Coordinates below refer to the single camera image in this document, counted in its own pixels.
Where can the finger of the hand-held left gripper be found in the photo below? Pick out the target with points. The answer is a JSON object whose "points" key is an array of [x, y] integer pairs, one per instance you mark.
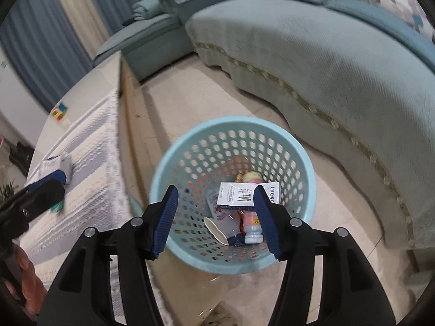
{"points": [[44, 190]]}

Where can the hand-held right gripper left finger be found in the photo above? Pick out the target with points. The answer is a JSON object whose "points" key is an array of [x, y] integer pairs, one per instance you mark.
{"points": [[165, 224]]}

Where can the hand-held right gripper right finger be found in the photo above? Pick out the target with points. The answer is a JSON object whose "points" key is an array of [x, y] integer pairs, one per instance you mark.
{"points": [[266, 224]]}

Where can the pink drink bottle white cap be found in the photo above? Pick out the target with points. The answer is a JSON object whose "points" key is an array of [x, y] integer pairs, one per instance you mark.
{"points": [[251, 227]]}

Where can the white printed packet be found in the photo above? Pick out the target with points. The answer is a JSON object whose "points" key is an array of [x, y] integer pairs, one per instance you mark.
{"points": [[54, 169]]}

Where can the blue and white carton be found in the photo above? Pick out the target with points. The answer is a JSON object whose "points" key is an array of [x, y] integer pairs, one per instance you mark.
{"points": [[238, 195]]}

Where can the red and white paper cup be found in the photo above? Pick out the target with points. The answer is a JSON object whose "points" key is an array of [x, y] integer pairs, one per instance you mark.
{"points": [[217, 232]]}

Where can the light blue plastic basket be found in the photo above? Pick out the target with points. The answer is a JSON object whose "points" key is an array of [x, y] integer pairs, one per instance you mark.
{"points": [[234, 122]]}

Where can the person's left hand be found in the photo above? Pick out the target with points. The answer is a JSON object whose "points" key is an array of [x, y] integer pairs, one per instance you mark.
{"points": [[30, 278]]}

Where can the green potted plant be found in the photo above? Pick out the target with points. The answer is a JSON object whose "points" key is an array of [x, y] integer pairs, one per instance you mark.
{"points": [[6, 192]]}

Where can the striped table cloth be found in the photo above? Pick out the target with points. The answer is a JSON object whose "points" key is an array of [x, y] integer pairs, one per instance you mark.
{"points": [[91, 183]]}

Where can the colourful puzzle cube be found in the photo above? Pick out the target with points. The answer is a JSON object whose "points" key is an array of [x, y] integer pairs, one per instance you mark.
{"points": [[59, 112]]}

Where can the blue corner sofa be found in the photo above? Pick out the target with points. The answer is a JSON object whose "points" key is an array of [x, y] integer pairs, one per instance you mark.
{"points": [[306, 74]]}

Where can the cream curtain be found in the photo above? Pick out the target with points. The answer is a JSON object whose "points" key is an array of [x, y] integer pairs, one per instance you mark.
{"points": [[81, 13]]}

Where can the folded blue blanket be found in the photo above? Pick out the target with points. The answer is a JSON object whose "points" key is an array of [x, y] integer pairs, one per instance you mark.
{"points": [[146, 8]]}

